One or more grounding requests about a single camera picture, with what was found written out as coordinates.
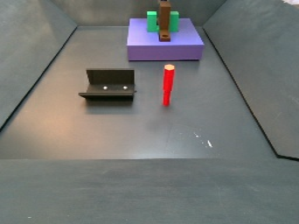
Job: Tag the black angle bracket fixture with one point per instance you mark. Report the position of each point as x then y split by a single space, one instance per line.
110 83

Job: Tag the brown upright bracket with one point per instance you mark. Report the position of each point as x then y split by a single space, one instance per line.
163 21

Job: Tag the red stepped peg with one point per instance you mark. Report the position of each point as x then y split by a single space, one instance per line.
169 72

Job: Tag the purple base block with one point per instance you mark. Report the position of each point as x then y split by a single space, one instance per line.
145 47

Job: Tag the green block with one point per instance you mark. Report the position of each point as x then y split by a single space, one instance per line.
153 27

